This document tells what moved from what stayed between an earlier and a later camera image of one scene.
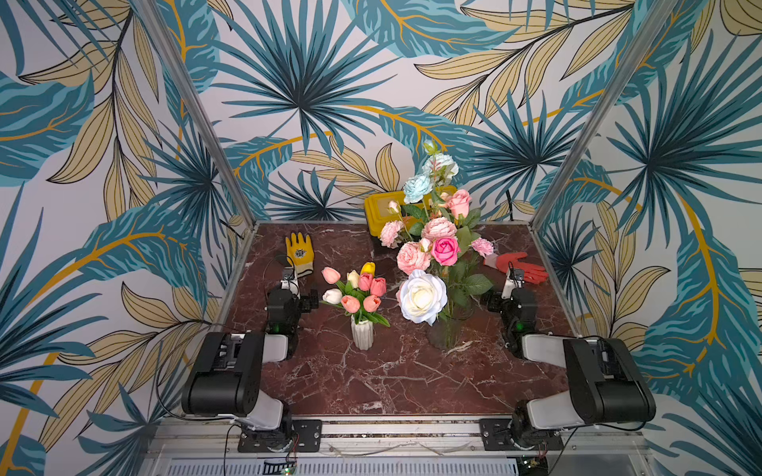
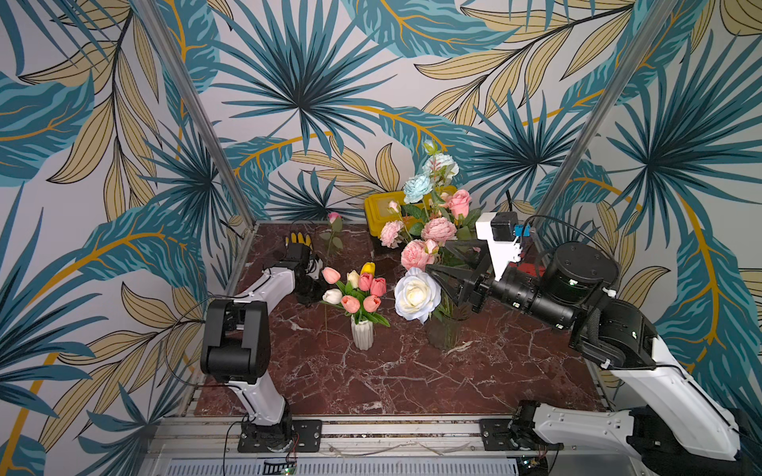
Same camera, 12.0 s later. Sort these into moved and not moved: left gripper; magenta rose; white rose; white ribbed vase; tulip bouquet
Moved: magenta rose; left gripper
Not moved: tulip bouquet; white rose; white ribbed vase
